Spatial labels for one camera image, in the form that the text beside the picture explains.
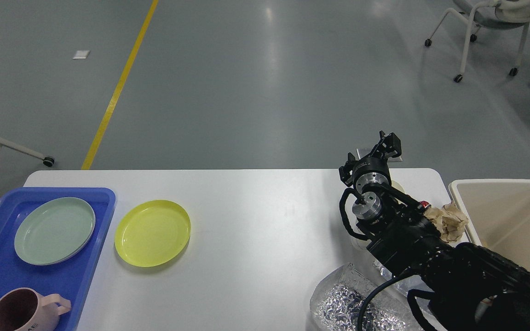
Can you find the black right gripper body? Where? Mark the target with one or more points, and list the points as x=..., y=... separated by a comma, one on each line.
x=370, y=170

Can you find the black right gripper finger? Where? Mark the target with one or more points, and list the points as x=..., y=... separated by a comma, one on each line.
x=345, y=171
x=388, y=147

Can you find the yellow plastic plate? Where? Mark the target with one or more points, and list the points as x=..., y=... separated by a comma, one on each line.
x=152, y=233

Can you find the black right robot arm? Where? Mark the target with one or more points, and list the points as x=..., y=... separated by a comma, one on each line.
x=471, y=287

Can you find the small white cup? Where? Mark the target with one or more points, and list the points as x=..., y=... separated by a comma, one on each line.
x=398, y=186

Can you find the crumpled brown paper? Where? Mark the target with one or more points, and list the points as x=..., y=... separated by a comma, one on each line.
x=449, y=221

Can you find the crumpled silver foil wrapper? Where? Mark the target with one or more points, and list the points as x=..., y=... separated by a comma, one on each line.
x=337, y=299

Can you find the beige plastic bin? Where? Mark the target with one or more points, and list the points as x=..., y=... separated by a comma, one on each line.
x=499, y=210

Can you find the white chair top right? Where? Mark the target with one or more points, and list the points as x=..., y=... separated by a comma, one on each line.
x=492, y=14

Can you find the pale green plate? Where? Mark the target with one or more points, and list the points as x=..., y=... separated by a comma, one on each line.
x=55, y=231

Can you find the pink mug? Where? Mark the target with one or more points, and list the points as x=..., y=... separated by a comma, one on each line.
x=24, y=309

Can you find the blue plastic tray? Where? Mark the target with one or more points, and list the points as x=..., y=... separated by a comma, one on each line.
x=70, y=278

